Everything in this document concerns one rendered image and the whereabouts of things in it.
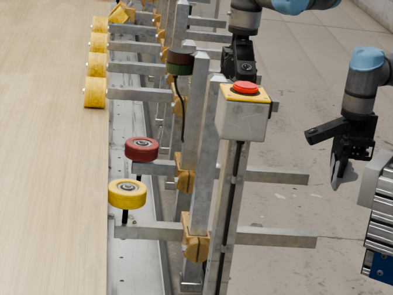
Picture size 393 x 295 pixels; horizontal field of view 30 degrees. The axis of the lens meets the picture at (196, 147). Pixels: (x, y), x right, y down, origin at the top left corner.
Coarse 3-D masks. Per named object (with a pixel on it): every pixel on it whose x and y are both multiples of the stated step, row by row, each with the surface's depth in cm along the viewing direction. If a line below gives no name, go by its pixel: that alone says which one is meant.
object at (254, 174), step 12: (132, 168) 174; (144, 168) 174; (156, 168) 175; (168, 168) 175; (216, 168) 177; (252, 168) 179; (264, 168) 180; (276, 168) 181; (252, 180) 179; (264, 180) 179; (276, 180) 179; (288, 180) 180; (300, 180) 180
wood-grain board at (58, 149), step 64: (0, 0) 305; (64, 0) 321; (0, 64) 220; (64, 64) 228; (0, 128) 173; (64, 128) 178; (0, 192) 142; (64, 192) 145; (0, 256) 120; (64, 256) 123
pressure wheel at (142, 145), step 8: (128, 144) 172; (136, 144) 173; (144, 144) 173; (152, 144) 173; (128, 152) 172; (136, 152) 170; (144, 152) 170; (152, 152) 171; (136, 160) 171; (144, 160) 171; (152, 160) 172; (136, 176) 177
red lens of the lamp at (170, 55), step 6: (168, 54) 161; (174, 54) 160; (180, 54) 159; (186, 54) 160; (192, 54) 161; (168, 60) 161; (174, 60) 160; (180, 60) 160; (186, 60) 160; (192, 60) 162
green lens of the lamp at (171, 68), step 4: (168, 64) 161; (172, 64) 161; (192, 64) 163; (168, 68) 162; (172, 68) 161; (176, 68) 161; (180, 68) 160; (184, 68) 161; (188, 68) 161; (168, 72) 162; (172, 72) 161; (176, 72) 161; (180, 72) 161; (184, 72) 161; (188, 72) 162
